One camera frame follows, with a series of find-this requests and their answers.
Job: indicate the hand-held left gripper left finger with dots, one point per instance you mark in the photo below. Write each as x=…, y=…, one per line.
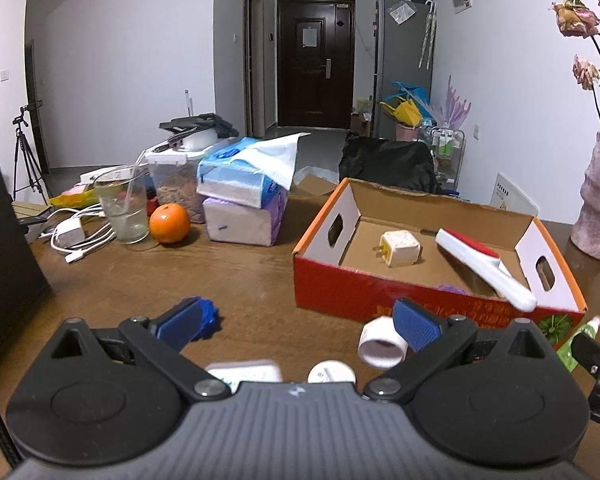
x=182, y=325

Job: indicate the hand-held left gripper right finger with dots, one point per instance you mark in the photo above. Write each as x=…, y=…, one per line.
x=416, y=327

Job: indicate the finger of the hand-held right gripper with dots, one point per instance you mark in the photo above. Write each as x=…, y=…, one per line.
x=595, y=355

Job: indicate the green spray bottle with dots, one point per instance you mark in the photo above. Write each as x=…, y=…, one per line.
x=577, y=342

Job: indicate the blue bottle cap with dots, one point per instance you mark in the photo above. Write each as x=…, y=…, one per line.
x=207, y=317

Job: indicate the white tape roll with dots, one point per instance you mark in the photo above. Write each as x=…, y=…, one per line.
x=380, y=342

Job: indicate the purple round lid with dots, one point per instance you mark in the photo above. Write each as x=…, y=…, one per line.
x=454, y=289

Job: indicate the white printed plastic container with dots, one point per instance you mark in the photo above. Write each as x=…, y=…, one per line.
x=245, y=371

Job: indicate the white charger plug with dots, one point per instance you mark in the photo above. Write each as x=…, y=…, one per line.
x=400, y=249

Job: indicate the red cardboard box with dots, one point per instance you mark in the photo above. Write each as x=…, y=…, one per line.
x=340, y=290

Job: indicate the white red lint brush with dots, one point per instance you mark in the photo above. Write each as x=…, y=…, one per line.
x=485, y=262

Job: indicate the white round lid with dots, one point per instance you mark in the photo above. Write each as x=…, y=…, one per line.
x=331, y=371

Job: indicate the orange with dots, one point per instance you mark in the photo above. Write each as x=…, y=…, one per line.
x=169, y=223

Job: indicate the purple tissue pack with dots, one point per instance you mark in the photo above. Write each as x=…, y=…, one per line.
x=242, y=222

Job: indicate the clear glass cup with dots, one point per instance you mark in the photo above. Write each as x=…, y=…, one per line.
x=122, y=207

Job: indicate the clear plastic food container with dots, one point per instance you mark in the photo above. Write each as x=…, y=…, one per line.
x=175, y=185

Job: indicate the purple ceramic vase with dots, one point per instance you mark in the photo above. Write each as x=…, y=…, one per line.
x=597, y=195

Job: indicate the blue tissue pack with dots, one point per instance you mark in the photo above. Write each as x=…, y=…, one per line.
x=240, y=175

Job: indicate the yellow snack packet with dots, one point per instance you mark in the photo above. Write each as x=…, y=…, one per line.
x=72, y=199

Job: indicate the black cloth bag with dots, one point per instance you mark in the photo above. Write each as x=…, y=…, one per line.
x=387, y=162

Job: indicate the brown cardboard piece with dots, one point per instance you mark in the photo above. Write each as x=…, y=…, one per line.
x=315, y=187

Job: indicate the metal rolling cart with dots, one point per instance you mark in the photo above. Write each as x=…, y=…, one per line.
x=445, y=152

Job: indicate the black folded holder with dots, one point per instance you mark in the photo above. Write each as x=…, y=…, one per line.
x=200, y=125

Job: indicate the blue and yellow bags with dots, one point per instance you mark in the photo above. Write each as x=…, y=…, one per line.
x=405, y=105

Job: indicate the grey refrigerator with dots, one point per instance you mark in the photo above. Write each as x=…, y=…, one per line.
x=402, y=60

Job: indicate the dark wooden door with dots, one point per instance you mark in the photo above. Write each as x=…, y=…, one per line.
x=315, y=65

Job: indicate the hanging folded umbrellas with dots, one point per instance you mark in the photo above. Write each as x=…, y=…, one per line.
x=427, y=35

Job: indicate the bunch of dried pink roses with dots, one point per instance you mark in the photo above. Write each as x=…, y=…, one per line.
x=587, y=20

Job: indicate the white wall socket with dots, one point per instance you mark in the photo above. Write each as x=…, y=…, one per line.
x=476, y=132

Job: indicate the purple wall decoration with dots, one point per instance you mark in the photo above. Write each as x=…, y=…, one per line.
x=457, y=105

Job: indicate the black camera tripod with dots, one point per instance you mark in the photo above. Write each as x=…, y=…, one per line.
x=25, y=155

